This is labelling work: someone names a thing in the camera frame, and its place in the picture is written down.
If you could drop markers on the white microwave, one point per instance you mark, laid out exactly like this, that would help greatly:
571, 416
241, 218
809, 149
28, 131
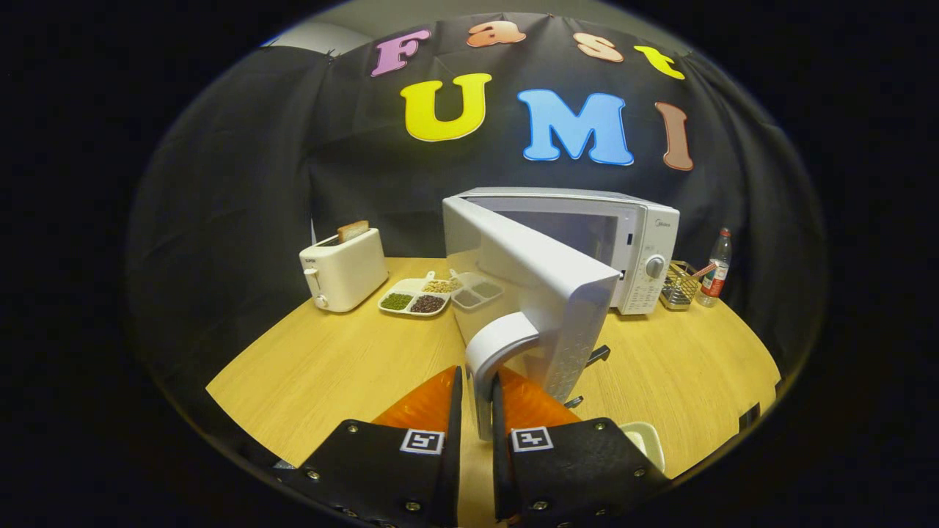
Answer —
528, 271

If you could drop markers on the white divided bean tray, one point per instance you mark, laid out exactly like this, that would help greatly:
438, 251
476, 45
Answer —
411, 297

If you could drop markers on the red striped straw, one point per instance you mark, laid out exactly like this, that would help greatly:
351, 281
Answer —
703, 271

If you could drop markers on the cream toaster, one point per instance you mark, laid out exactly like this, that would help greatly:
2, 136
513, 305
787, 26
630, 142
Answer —
345, 275

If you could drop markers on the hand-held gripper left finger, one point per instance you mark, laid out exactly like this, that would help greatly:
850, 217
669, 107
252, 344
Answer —
452, 477

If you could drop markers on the cream plate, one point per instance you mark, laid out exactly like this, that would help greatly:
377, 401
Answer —
649, 444

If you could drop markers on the black backdrop cloth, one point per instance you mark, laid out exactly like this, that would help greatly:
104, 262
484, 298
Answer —
235, 183

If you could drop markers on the toast slice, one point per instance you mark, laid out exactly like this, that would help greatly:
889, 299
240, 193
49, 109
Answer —
353, 231

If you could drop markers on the clear bottle with red label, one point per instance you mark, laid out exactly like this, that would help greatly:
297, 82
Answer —
715, 275

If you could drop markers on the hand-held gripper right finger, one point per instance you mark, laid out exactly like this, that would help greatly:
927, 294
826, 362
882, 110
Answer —
500, 469

